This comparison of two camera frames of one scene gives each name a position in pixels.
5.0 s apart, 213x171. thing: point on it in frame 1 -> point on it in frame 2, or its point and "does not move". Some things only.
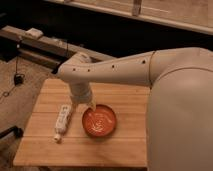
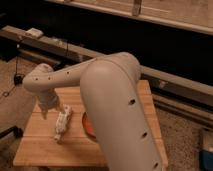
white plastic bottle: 62,121 does not move
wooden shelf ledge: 193,15 does not move
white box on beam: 34,33 does not move
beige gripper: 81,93 -> 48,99
